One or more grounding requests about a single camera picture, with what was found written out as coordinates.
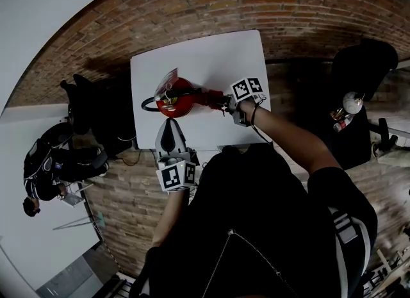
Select white round plush ball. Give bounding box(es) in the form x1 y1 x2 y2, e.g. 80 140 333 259
342 91 365 115

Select black office chair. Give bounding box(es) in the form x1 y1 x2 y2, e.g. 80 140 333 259
329 38 400 171
60 72 138 160

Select person's right forearm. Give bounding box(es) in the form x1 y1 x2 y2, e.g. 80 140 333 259
238 99 342 176

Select red fire extinguisher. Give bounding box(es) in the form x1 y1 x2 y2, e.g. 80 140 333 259
141 67 226 119

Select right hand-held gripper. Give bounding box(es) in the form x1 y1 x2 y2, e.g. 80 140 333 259
224 77 265 128

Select person's left forearm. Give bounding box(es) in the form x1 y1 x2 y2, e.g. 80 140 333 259
151 187 190 248

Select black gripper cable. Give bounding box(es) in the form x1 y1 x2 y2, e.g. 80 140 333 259
250 103 274 146

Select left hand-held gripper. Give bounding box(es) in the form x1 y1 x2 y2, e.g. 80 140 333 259
154 117 201 193

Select person's black shirt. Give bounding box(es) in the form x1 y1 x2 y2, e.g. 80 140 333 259
129 144 379 298

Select small red-white bottle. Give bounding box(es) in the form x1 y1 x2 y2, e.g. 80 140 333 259
332 113 355 131

